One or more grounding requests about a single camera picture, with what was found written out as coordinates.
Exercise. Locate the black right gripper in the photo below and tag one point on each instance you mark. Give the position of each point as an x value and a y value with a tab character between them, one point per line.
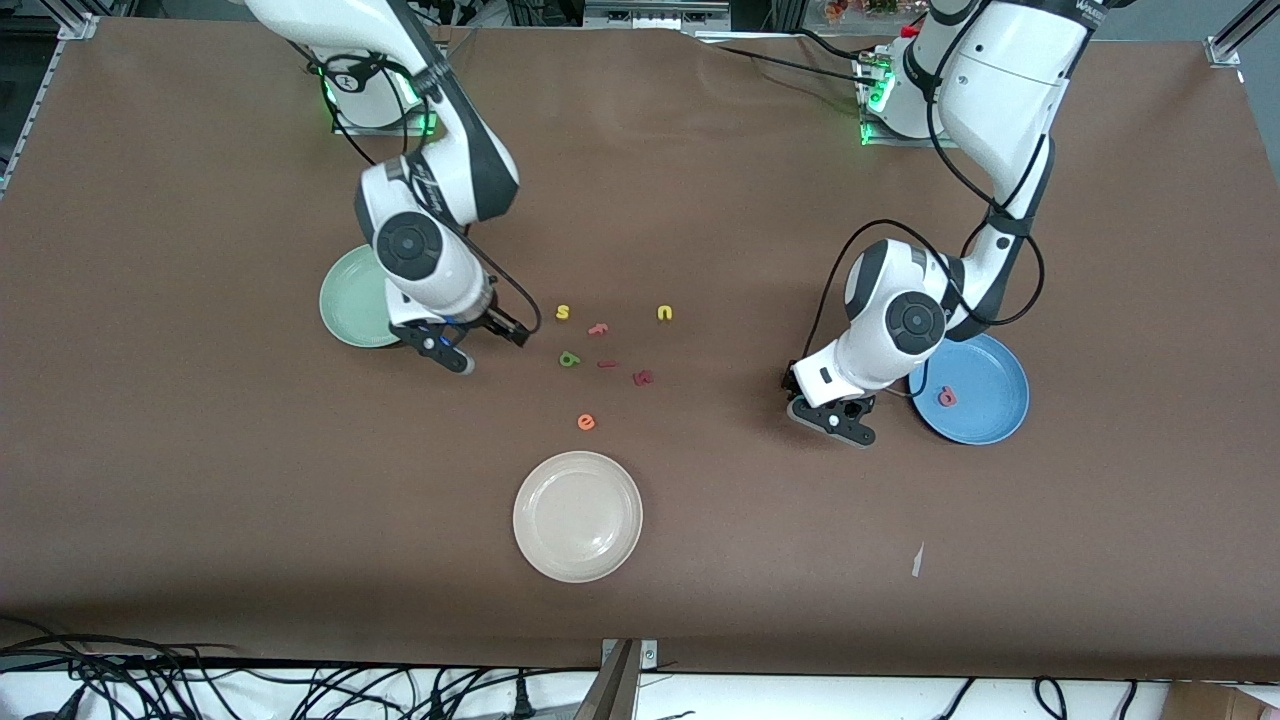
497	324

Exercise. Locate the blue plate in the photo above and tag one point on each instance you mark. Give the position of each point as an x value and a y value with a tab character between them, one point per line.
990	400

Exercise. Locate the brown cardboard box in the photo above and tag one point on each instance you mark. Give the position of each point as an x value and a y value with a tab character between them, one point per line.
1220	705

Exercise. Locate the cream plate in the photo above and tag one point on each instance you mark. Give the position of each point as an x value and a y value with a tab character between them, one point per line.
577	516

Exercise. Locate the grey table support strut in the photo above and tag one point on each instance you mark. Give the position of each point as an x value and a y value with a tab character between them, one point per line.
610	695

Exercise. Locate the green plate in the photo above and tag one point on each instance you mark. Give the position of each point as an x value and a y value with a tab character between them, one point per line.
345	300

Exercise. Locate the silver metal box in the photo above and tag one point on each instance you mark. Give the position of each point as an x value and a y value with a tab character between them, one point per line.
655	14

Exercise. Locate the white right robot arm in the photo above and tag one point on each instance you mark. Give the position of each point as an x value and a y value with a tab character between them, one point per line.
440	190

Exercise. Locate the metal table edge bracket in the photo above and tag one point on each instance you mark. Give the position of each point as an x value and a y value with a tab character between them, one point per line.
645	652

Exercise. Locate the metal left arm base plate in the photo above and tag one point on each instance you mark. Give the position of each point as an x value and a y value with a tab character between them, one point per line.
900	142

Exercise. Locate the aluminium frame profile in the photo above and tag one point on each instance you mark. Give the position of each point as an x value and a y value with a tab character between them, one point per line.
1235	40

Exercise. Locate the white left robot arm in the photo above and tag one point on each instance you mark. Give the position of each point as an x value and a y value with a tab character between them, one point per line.
1000	90

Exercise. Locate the white paper scrap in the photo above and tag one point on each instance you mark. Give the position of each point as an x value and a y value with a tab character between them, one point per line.
917	560

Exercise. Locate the aluminium corner bracket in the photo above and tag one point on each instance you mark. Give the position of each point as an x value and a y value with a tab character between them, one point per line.
78	25

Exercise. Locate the aluminium table side rail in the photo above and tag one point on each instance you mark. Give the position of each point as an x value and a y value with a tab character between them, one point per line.
30	110

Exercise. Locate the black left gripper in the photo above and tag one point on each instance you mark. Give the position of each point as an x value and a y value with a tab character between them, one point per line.
790	381

